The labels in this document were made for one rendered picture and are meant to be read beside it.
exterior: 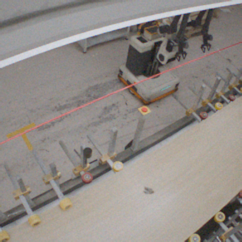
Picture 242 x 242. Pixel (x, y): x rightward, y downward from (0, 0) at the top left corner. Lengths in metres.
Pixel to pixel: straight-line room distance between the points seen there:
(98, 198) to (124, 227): 0.28
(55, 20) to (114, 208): 1.51
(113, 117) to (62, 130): 0.68
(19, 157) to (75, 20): 2.69
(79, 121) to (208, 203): 2.01
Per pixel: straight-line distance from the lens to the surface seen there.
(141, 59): 3.52
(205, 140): 2.42
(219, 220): 2.11
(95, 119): 3.49
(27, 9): 0.61
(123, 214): 1.92
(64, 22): 0.65
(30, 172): 3.11
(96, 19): 0.69
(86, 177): 2.01
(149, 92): 3.54
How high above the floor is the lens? 2.69
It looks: 50 degrees down
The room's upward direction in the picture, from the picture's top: 10 degrees clockwise
